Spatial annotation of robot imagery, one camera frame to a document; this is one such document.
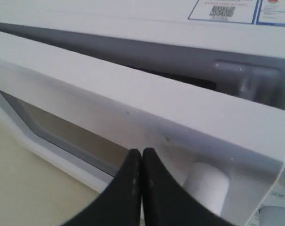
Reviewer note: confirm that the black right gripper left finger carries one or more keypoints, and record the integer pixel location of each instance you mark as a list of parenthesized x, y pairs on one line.
[(120, 203)]

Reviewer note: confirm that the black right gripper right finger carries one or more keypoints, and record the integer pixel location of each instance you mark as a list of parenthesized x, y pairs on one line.
[(165, 202)]

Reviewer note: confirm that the white microwave door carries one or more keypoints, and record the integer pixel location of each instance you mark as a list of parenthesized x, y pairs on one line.
[(82, 114)]

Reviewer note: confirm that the white Midea microwave body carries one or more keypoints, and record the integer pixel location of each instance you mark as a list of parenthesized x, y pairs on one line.
[(153, 32)]

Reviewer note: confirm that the lower white timer knob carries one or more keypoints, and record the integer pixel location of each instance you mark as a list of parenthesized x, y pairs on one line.
[(272, 216)]

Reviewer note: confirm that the blue white label sticker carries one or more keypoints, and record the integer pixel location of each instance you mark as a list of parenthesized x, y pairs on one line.
[(257, 12)]

